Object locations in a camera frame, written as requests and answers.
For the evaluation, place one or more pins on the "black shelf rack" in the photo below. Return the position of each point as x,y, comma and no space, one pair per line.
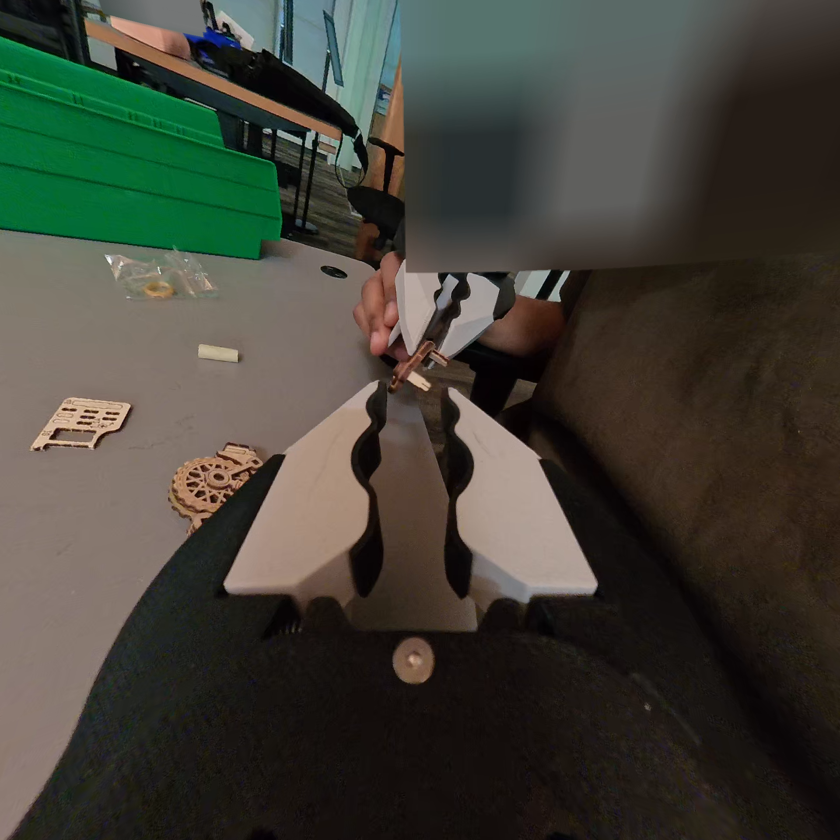
39,26

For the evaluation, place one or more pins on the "wooden post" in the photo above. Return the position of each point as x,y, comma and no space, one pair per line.
392,131

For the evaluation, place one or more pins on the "clear plastic bag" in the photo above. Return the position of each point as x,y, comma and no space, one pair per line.
184,279

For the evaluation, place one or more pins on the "black desk grommet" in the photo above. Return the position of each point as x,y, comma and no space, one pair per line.
334,271

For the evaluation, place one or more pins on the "person's right forearm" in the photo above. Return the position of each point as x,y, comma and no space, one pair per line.
531,325

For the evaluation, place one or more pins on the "small wooden puzzle part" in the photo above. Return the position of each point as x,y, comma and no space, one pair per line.
410,369

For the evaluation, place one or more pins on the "grey desk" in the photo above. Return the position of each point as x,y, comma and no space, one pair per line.
98,590

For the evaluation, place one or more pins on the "green plastic crate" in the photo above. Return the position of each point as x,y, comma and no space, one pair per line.
98,92
131,197

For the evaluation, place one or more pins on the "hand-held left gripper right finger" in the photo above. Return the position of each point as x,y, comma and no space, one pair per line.
525,525

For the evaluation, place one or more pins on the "wooden-top side table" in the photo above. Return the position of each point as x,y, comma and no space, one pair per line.
197,73

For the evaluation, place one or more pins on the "pink flat object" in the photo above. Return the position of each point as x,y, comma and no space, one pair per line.
157,36

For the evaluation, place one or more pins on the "blue object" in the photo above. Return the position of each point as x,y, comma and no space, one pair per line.
213,46

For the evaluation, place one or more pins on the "wooden mechanical gear model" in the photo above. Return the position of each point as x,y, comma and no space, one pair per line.
210,482

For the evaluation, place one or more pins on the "person's brown shirt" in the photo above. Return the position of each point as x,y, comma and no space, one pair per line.
689,492

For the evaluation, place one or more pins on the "black office chair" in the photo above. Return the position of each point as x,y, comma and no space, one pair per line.
377,207

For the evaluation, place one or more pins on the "small slotted wooden offcut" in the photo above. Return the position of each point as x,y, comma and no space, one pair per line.
118,420

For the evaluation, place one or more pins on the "person's right hand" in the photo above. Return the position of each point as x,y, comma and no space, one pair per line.
377,308

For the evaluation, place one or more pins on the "black bag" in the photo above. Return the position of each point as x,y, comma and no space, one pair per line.
289,85

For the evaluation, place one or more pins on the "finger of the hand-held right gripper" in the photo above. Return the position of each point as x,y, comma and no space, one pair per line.
479,315
413,308

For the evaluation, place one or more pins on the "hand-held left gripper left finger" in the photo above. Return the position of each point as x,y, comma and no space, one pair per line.
308,518

